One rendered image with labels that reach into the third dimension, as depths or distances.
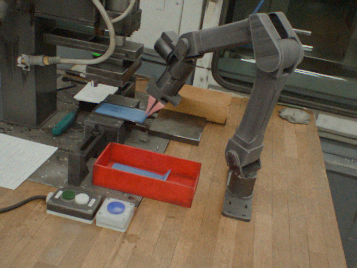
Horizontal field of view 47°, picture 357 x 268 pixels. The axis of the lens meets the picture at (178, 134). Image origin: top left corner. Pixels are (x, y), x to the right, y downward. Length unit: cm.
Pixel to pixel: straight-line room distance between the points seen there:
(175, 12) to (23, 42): 74
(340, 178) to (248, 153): 97
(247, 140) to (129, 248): 36
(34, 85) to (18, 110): 10
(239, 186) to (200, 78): 78
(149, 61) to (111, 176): 87
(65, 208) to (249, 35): 54
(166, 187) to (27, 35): 55
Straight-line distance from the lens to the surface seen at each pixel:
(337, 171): 186
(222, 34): 98
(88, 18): 110
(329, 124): 176
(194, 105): 140
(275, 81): 90
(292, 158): 132
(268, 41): 88
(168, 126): 130
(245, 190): 104
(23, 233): 92
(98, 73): 108
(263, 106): 93
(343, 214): 201
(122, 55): 111
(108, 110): 120
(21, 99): 127
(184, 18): 173
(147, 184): 99
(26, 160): 114
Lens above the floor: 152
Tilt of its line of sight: 28 degrees down
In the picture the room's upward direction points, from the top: 9 degrees clockwise
